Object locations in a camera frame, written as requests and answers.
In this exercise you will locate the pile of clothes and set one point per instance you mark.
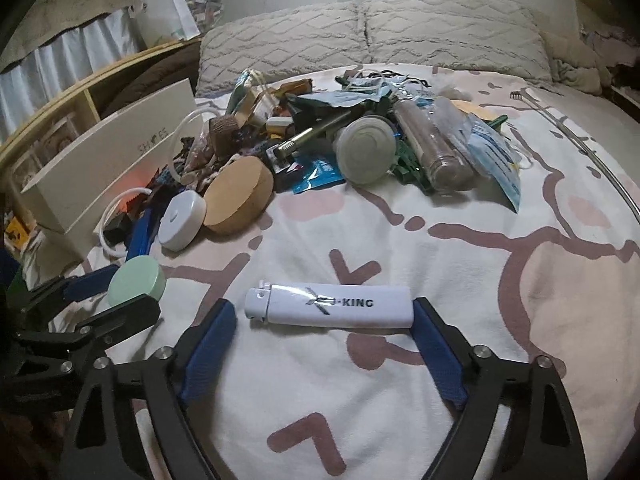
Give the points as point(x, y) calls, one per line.
point(610, 40)

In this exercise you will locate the clear bag of packets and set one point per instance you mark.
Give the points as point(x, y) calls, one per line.
point(205, 7)

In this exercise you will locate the green plastic clip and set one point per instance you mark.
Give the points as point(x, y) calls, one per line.
point(407, 167)

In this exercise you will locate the wooden shelf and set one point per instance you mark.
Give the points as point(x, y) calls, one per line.
point(92, 105)

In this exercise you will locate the clear plastic bottle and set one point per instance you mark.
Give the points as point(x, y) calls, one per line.
point(440, 155)

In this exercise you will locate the blue white packet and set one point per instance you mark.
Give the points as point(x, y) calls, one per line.
point(495, 160)

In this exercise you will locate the white shopping bag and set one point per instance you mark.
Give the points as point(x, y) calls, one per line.
point(162, 15)

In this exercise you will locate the clear plastic tube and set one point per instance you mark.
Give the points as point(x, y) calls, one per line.
point(102, 225)

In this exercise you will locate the beige plush cushion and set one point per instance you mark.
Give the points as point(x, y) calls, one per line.
point(575, 60)

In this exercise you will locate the beige textured pillow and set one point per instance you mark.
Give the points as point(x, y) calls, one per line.
point(450, 30)
point(280, 45)

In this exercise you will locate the green round compact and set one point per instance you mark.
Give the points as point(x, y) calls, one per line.
point(137, 277)

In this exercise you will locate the blue lighter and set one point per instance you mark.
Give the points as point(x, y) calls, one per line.
point(142, 235)

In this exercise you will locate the long metal rod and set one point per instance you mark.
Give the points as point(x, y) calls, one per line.
point(590, 152)

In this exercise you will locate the white round case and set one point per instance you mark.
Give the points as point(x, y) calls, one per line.
point(182, 220)

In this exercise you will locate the cork disc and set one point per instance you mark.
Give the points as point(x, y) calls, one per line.
point(235, 195)

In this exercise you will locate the white lighter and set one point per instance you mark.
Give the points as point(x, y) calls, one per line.
point(350, 310)

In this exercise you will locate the yellow round card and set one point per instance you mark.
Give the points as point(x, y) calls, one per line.
point(472, 109)

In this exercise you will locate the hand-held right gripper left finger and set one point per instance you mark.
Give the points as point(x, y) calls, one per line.
point(207, 350)

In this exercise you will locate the large brown bandage roll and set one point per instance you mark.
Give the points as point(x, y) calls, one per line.
point(222, 137)

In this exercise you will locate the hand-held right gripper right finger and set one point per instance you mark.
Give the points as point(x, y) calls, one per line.
point(440, 350)

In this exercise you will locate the blue foil packet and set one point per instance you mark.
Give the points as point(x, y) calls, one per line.
point(317, 175)

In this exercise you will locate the white storage box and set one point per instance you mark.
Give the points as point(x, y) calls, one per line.
point(100, 160)

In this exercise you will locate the white curtain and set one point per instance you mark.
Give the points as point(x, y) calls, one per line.
point(65, 60)

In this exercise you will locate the gold metal pen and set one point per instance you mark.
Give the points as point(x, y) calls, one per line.
point(310, 135)

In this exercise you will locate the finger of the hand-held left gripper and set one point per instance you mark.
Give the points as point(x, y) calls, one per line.
point(92, 282)
point(130, 317)

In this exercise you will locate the grey white round lid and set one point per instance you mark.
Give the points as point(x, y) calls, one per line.
point(365, 150)

